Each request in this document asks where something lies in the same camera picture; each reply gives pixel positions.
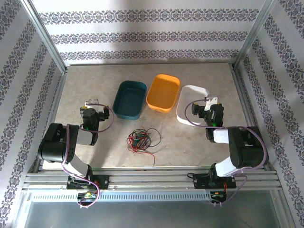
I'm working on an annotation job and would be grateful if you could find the thin green cable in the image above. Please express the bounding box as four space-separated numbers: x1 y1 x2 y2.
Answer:
131 133 149 147

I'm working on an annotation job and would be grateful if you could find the thin red cable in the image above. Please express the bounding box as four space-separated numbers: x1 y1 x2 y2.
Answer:
126 131 156 167

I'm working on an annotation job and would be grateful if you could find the white plastic bin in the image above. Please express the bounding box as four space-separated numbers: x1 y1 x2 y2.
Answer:
175 85 214 127

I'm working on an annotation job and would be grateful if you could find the teal plastic bin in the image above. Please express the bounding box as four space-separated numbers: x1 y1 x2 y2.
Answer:
112 80 147 121

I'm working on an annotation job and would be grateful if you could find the orange plastic bin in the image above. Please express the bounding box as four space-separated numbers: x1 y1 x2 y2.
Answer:
145 74 181 114

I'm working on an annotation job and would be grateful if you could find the grey metal sheet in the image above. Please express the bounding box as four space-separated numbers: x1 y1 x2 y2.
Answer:
23 201 283 228

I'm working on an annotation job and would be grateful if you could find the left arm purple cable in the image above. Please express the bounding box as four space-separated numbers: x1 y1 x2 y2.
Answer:
61 101 116 209

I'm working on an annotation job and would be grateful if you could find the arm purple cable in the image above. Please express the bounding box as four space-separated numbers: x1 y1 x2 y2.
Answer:
61 101 116 209
184 96 269 208

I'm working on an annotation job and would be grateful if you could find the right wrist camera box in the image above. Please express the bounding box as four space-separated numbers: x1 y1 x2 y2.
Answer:
204 94 219 111

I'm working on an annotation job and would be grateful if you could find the right aluminium side rail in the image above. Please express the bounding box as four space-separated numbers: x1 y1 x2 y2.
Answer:
231 64 271 171

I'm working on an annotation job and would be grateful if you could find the aluminium side rail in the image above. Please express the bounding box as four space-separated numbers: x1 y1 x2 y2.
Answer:
231 64 271 171
33 71 68 173

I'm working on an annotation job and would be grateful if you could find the left aluminium side rail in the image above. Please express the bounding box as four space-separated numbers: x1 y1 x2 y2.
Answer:
33 71 68 173

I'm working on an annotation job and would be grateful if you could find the aluminium back rail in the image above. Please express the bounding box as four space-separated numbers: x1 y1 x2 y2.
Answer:
67 62 235 67

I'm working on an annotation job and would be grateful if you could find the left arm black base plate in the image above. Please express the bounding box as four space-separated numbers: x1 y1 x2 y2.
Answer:
66 174 110 190

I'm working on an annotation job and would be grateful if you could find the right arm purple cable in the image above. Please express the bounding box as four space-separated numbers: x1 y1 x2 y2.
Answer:
184 96 269 208

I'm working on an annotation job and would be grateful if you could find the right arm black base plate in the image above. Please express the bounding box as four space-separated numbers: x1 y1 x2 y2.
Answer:
192 173 238 190

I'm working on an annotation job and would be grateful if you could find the aluminium mounting rail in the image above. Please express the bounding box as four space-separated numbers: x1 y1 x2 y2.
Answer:
22 166 282 192

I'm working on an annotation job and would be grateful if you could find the slotted grey cable duct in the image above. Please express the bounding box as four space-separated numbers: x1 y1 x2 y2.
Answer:
30 191 212 203

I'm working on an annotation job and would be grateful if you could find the right aluminium frame post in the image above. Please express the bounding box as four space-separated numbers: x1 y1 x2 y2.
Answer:
232 0 280 71

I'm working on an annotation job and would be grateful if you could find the aluminium frame post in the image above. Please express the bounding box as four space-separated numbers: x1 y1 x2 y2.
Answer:
232 0 280 71
20 0 68 74

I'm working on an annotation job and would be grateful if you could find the left aluminium frame post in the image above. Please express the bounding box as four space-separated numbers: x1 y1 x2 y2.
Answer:
20 0 68 74

